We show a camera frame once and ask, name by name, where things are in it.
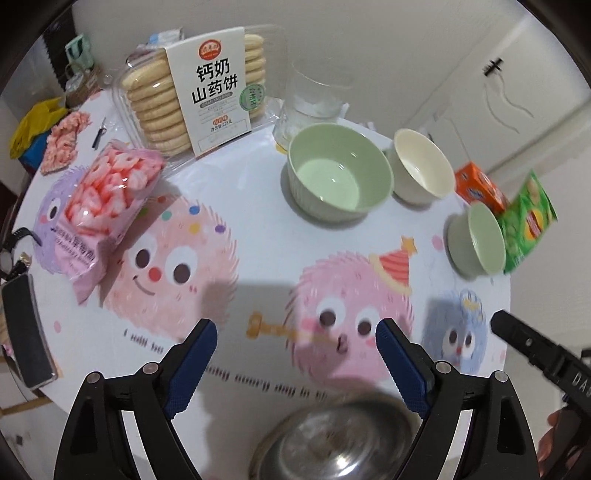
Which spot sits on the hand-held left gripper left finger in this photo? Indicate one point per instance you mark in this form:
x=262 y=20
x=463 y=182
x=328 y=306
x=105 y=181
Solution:
x=191 y=364

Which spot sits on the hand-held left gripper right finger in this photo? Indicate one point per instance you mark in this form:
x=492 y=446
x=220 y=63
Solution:
x=401 y=364

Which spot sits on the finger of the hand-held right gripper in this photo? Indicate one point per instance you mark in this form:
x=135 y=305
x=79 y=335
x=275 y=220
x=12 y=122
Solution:
x=521 y=334

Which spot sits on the small green ceramic bowl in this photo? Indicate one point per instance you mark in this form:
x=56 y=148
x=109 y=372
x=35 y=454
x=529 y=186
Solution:
x=482 y=240

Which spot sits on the stained medium steel bowl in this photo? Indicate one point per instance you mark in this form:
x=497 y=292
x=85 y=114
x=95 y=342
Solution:
x=332 y=443

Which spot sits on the cream ceramic bowl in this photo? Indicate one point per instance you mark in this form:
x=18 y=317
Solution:
x=422 y=166

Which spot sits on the large green ceramic bowl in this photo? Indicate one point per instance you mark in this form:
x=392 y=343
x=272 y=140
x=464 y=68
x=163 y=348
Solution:
x=332 y=175

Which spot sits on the person's right hand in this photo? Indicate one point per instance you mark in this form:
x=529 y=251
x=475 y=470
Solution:
x=568 y=447

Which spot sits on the green chips bag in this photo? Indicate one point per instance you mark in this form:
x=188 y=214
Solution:
x=526 y=226

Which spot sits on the orange biscuit box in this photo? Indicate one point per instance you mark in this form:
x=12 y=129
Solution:
x=480 y=189

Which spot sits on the black smartphone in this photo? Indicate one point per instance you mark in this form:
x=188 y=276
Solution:
x=27 y=332

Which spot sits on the pink snack bag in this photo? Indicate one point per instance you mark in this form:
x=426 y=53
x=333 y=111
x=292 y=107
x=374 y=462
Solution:
x=111 y=198

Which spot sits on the black smartwatch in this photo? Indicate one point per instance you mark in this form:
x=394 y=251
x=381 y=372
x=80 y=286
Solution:
x=23 y=234

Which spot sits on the white door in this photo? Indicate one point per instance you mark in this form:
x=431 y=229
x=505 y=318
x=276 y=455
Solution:
x=521 y=92

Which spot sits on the small black nail clipper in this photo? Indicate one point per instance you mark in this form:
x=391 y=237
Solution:
x=99 y=136

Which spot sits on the small pink snack packet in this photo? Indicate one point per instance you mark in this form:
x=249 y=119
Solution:
x=62 y=141

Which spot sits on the clear biscuit tray white label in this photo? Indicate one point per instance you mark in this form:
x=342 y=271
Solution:
x=217 y=92

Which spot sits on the clear glass cup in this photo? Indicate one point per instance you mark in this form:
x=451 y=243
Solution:
x=309 y=101

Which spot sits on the yellow plastic bag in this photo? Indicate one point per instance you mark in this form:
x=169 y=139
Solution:
x=34 y=120

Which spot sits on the blue white packet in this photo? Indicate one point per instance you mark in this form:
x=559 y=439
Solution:
x=166 y=37

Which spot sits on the green paper bag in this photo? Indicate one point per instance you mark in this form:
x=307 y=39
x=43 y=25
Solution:
x=78 y=53

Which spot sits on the black scalloped board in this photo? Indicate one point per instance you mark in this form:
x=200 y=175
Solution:
x=53 y=60

